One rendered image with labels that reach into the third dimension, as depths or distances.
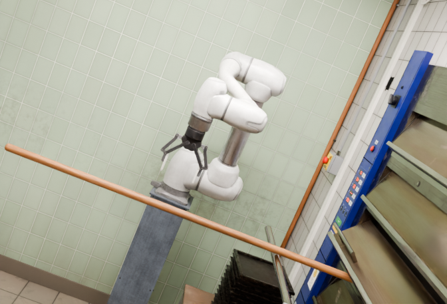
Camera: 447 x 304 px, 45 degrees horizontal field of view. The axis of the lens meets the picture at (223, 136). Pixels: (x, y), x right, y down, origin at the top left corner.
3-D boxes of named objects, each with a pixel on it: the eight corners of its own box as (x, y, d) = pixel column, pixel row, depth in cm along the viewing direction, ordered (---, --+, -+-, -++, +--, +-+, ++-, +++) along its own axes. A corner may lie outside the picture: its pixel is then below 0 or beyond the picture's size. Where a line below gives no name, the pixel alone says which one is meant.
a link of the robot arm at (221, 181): (199, 183, 296) (236, 199, 296) (192, 195, 281) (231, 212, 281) (253, 53, 269) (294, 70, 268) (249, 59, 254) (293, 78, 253)
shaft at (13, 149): (2, 150, 204) (4, 143, 204) (5, 148, 207) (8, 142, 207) (414, 308, 217) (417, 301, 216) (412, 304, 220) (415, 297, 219)
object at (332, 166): (333, 171, 306) (340, 155, 305) (337, 176, 296) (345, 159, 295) (321, 166, 306) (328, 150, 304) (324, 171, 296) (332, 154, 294)
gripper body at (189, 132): (207, 130, 219) (199, 151, 221) (188, 122, 219) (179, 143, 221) (205, 134, 212) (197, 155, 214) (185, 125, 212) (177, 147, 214)
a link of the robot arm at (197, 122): (193, 109, 219) (187, 122, 220) (190, 112, 210) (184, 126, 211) (214, 118, 219) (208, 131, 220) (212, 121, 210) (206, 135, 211)
